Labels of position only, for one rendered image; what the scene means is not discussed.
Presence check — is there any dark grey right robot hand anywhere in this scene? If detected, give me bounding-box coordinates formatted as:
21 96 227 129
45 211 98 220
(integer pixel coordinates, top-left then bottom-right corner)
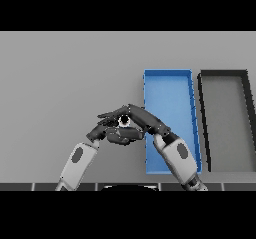
96 103 180 147

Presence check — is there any blue bin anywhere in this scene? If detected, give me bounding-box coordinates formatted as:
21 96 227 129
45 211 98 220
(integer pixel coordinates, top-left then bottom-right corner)
142 68 204 176

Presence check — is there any dark grey bin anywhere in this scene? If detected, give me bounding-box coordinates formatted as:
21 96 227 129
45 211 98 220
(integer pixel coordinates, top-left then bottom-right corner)
196 69 256 174

